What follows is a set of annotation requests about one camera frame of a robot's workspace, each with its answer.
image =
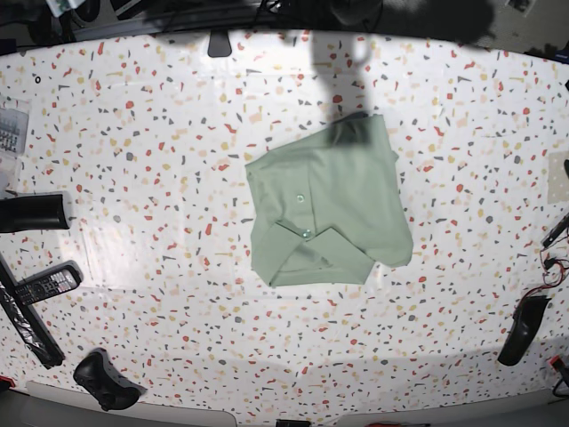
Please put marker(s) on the black TV remote control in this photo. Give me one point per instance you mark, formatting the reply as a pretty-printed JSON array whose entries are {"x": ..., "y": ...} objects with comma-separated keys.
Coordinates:
[{"x": 53, "y": 282}]

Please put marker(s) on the long black bar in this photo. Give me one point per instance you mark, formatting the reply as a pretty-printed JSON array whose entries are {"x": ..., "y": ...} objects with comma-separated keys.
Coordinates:
[{"x": 28, "y": 325}]

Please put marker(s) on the terrazzo patterned table cloth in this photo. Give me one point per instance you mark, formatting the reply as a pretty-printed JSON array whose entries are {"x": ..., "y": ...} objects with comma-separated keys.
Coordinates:
[{"x": 149, "y": 138}]

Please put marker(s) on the black cylindrical handle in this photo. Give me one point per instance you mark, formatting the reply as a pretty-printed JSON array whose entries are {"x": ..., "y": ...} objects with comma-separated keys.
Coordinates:
[{"x": 21, "y": 212}]

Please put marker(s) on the small red clip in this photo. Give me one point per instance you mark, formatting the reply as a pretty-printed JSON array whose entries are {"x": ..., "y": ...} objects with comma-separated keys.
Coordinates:
[{"x": 557, "y": 364}]

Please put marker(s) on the green T-shirt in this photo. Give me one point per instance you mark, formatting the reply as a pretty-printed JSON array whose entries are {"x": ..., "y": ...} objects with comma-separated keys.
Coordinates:
[{"x": 328, "y": 208}]

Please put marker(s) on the black game controller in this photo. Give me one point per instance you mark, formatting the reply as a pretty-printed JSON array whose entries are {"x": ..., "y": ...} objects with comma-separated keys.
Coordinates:
[{"x": 102, "y": 381}]

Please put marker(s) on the clear plastic parts box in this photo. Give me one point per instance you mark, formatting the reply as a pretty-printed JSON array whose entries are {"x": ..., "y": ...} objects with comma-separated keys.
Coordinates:
[{"x": 13, "y": 131}]

